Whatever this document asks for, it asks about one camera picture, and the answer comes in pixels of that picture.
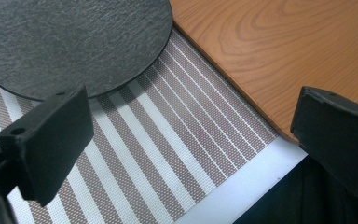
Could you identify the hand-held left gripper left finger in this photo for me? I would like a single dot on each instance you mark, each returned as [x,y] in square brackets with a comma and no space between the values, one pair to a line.
[48,143]

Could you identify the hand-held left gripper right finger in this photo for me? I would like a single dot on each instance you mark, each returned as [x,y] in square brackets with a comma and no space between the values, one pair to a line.
[338,146]

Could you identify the round dark slate plate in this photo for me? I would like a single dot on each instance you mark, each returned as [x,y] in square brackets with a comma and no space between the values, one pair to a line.
[71,43]

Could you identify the striped woven placemat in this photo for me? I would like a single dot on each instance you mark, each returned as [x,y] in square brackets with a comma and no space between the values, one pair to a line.
[155,146]

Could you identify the wooden board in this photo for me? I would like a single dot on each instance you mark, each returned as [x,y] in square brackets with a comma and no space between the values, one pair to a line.
[276,49]

